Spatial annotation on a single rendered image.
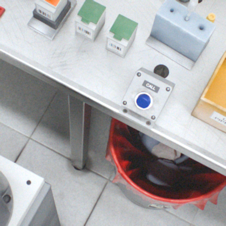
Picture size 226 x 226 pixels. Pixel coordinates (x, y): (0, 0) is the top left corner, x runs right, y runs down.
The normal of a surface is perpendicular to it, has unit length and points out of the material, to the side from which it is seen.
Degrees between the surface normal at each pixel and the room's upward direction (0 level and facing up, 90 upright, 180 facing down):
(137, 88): 30
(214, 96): 0
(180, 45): 90
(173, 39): 90
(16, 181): 4
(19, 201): 4
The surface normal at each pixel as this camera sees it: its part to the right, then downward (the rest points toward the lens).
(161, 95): -0.18, 0.17
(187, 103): 0.05, -0.29
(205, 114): -0.48, 0.83
